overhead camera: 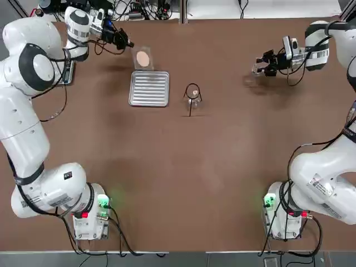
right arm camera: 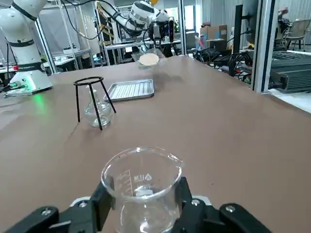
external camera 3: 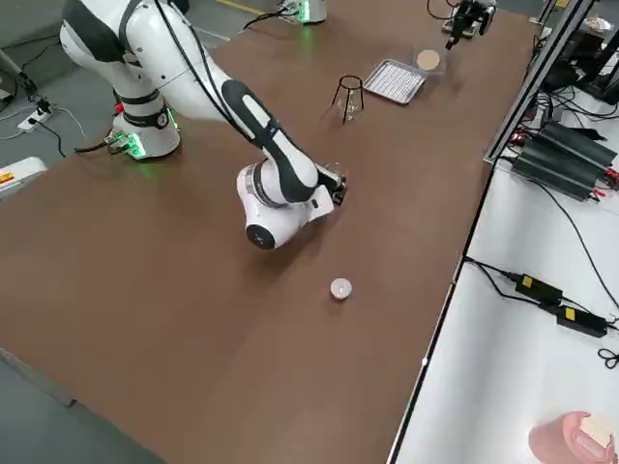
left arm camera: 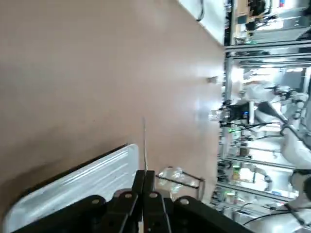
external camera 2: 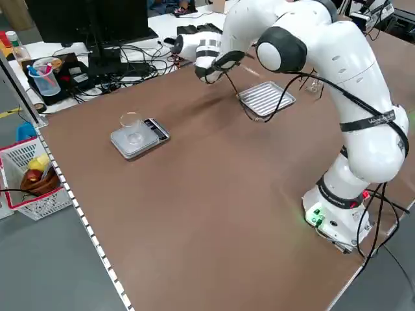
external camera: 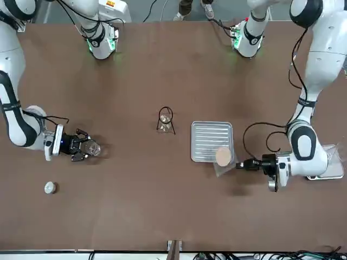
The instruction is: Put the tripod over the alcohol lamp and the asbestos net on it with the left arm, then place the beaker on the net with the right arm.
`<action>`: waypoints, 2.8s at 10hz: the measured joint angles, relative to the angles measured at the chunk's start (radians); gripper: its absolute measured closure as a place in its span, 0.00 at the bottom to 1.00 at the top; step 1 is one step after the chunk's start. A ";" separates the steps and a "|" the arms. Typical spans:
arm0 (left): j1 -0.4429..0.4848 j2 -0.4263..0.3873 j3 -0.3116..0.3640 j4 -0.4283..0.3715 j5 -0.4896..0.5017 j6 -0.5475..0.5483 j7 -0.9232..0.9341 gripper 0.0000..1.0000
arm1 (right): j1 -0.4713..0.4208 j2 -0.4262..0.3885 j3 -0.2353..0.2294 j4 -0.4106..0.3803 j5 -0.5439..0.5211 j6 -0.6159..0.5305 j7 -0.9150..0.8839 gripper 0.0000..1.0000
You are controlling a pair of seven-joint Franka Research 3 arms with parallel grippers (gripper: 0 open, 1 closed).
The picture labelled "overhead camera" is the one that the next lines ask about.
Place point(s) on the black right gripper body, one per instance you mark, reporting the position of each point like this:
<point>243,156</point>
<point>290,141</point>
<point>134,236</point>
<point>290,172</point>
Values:
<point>283,61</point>

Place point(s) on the dark tape roll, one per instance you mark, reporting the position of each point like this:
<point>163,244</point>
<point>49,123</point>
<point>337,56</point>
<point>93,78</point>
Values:
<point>38,12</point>

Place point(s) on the silver digital kitchen scale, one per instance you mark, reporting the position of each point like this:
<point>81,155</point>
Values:
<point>69,75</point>

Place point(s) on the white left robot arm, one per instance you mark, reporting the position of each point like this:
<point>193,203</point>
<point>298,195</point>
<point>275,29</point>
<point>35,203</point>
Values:
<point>22,133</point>

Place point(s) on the ribbed metal tray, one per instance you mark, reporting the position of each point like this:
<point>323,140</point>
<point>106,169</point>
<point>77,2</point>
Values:
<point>148,89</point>

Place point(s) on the black equipment box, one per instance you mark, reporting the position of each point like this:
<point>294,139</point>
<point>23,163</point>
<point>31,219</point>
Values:
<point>55,5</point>

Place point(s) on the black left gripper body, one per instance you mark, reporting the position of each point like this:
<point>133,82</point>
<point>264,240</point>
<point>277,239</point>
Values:
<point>109,34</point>

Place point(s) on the aluminium frame post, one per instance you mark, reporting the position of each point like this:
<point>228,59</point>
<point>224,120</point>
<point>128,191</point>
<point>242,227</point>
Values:
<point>182,11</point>

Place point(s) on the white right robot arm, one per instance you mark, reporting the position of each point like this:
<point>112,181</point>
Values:
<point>314,167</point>

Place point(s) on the small glass beaker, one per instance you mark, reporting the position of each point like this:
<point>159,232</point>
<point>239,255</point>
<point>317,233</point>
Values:
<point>257,69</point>

